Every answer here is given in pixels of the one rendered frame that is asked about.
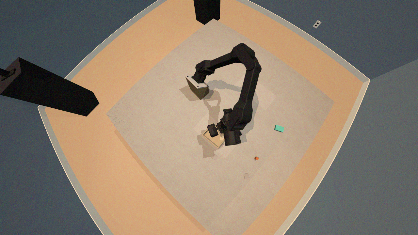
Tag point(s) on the green rectangular block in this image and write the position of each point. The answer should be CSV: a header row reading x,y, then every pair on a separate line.
x,y
279,128

